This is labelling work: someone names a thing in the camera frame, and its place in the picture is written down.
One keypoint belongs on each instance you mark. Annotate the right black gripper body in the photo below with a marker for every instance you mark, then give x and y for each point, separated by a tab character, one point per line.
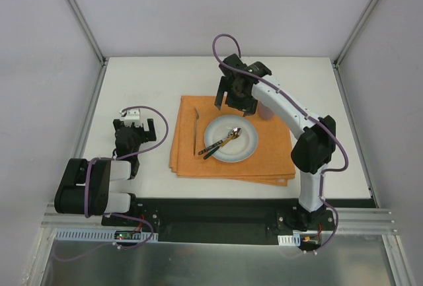
236	102

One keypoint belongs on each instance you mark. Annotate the silver spoon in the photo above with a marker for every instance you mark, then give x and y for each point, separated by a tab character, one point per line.
234	133

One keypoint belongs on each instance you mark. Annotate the silver fork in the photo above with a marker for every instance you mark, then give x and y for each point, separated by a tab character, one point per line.
197	116

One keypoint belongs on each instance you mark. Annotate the left aluminium frame post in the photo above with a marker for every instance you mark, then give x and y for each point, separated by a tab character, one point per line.
86	30

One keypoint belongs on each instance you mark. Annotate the aluminium frame post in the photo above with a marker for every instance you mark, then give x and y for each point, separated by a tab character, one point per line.
357	29
86	30

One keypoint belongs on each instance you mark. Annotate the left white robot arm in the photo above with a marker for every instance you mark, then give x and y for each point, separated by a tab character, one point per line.
85	188

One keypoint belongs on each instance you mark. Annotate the white blue-rimmed plate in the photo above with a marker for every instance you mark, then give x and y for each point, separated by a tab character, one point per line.
238	149

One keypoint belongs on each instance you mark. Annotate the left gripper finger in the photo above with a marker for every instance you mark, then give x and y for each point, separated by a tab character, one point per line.
149	133
119	126

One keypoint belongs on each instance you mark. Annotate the right aluminium frame post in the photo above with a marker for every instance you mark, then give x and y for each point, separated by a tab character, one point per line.
357	29

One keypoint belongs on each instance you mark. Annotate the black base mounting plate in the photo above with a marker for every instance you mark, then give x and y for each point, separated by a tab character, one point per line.
223	221

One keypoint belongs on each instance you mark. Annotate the gold-tipped knife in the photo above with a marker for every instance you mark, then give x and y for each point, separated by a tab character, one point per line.
215	149

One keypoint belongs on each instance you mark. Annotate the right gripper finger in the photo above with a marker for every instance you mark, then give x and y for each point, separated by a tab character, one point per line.
222	89
249	107

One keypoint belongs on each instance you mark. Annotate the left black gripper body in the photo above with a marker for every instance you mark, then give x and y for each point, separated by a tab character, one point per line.
145	131

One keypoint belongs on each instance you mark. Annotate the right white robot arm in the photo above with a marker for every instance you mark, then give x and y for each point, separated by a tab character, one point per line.
315	144

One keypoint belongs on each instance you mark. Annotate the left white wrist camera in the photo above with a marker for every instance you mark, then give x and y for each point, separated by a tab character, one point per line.
130	116

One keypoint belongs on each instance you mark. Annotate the lilac plastic cup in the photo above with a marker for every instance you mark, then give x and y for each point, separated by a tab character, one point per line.
264	112

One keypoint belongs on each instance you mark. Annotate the orange cloth napkin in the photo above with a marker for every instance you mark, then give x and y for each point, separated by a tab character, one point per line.
270	163

